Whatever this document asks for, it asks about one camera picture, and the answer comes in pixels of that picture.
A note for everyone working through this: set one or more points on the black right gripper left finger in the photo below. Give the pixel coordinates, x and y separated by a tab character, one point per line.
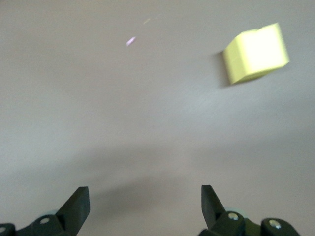
73	211

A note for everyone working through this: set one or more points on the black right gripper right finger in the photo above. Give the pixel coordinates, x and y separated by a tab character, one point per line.
211	211

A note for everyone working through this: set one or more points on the yellow foam block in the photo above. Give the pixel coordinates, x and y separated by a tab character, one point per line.
258	54

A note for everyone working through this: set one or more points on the small white crumb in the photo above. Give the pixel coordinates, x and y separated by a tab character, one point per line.
131	41

